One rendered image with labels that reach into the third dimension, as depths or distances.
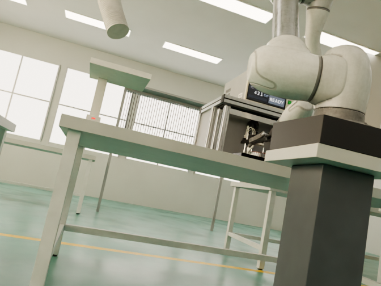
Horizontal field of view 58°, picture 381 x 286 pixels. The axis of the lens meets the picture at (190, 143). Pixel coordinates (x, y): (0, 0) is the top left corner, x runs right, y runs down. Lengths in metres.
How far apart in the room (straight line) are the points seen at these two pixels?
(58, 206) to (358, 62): 1.17
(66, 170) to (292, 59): 0.92
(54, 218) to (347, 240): 1.02
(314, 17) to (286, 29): 0.37
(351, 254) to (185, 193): 7.37
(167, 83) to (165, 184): 2.44
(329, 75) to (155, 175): 7.23
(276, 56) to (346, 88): 0.23
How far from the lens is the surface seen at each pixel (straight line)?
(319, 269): 1.09
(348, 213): 1.13
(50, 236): 1.45
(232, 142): 2.08
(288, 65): 1.13
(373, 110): 6.27
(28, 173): 8.14
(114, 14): 2.64
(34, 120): 8.20
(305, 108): 1.58
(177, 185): 8.31
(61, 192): 1.43
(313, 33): 1.67
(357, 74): 1.19
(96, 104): 2.36
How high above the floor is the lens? 0.55
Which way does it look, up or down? 8 degrees up
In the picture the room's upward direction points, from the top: 11 degrees clockwise
